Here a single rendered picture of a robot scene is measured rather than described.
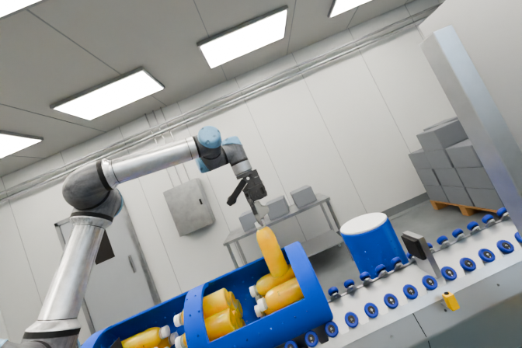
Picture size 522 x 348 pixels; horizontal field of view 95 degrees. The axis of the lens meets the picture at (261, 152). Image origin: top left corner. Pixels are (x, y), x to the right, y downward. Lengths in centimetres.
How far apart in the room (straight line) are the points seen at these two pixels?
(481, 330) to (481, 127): 70
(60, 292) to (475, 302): 125
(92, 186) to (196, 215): 350
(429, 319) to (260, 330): 56
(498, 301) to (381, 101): 403
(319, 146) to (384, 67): 189
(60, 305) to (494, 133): 120
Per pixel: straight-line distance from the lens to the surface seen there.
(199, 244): 457
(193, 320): 100
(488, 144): 87
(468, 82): 86
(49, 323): 89
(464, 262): 116
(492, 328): 126
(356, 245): 152
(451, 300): 107
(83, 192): 83
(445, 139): 383
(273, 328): 96
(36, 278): 611
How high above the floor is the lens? 153
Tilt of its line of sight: 5 degrees up
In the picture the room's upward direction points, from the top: 24 degrees counter-clockwise
